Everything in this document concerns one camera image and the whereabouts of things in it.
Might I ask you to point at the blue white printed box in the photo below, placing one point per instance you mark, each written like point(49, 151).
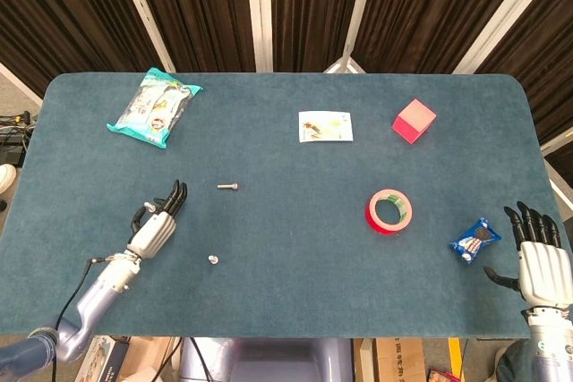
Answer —
point(105, 362)

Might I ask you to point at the white frame post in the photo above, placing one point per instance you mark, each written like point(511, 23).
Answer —
point(261, 19)
point(145, 15)
point(505, 13)
point(360, 6)

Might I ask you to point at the plain cardboard box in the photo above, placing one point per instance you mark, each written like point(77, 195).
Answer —
point(145, 355)

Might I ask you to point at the blue felt table cover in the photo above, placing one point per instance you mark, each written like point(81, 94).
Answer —
point(286, 265)

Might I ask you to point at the pink foam cube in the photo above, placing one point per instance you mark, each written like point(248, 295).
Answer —
point(414, 122)

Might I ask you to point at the lavender robot base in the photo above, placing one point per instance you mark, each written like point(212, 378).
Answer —
point(277, 362)

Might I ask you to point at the white shoe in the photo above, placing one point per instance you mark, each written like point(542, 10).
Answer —
point(6, 178)

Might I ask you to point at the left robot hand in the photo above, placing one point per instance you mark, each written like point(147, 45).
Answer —
point(154, 232)

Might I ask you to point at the dark trouser leg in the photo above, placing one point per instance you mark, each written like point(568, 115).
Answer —
point(510, 364)

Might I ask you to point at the white picture card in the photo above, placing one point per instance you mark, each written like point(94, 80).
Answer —
point(326, 127)

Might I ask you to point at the red tape roll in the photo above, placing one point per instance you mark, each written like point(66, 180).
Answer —
point(375, 221)

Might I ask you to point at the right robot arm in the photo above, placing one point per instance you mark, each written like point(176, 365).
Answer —
point(553, 346)

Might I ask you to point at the black power box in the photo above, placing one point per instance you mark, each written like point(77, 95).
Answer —
point(11, 149)

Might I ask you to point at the teal snack bag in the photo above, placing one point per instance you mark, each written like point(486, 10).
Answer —
point(152, 109)

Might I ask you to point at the white frame bar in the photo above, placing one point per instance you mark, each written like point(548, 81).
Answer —
point(559, 140)
point(560, 185)
point(20, 87)

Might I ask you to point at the printed cardboard box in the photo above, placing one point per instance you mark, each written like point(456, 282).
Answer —
point(398, 362)

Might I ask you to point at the blue cookie packet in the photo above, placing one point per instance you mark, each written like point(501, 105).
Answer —
point(474, 241)

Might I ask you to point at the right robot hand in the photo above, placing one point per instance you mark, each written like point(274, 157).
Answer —
point(546, 274)

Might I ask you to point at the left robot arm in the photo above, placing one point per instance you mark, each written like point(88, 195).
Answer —
point(107, 283)

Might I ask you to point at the dark brown curtain panel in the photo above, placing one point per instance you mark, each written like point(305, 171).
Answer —
point(313, 6)
point(550, 42)
point(67, 6)
point(201, 6)
point(438, 6)

